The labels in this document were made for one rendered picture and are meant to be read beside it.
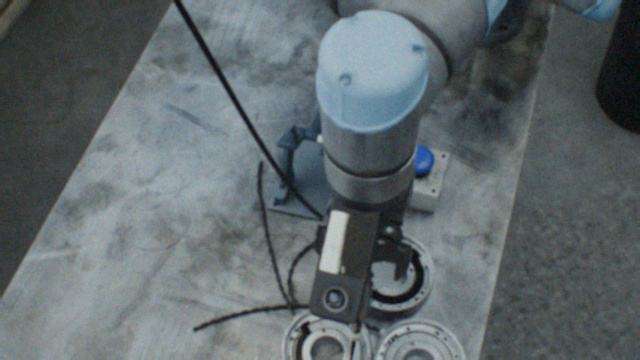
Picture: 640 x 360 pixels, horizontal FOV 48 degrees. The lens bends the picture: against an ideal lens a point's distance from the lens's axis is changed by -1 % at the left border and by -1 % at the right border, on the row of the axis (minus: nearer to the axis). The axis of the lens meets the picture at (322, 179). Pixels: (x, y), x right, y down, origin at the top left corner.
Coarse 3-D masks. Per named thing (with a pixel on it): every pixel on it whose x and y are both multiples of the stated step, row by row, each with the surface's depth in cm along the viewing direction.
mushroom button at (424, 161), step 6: (420, 150) 93; (426, 150) 93; (420, 156) 92; (426, 156) 92; (432, 156) 92; (420, 162) 92; (426, 162) 92; (432, 162) 92; (420, 168) 92; (426, 168) 92
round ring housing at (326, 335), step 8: (304, 312) 86; (296, 320) 85; (304, 320) 86; (312, 320) 86; (320, 320) 87; (288, 328) 85; (296, 328) 86; (328, 328) 86; (288, 336) 85; (312, 336) 85; (320, 336) 85; (328, 336) 86; (336, 336) 85; (344, 336) 85; (360, 336) 85; (368, 336) 84; (288, 344) 85; (304, 344) 85; (312, 344) 85; (320, 344) 87; (336, 344) 87; (344, 344) 85; (360, 344) 85; (368, 344) 84; (288, 352) 84; (304, 352) 84; (312, 352) 87; (344, 352) 84; (368, 352) 84
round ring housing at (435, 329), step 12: (396, 324) 84; (408, 324) 85; (420, 324) 85; (432, 324) 84; (384, 336) 84; (396, 336) 86; (444, 336) 84; (384, 348) 84; (408, 348) 84; (420, 348) 84; (432, 348) 84; (456, 348) 84
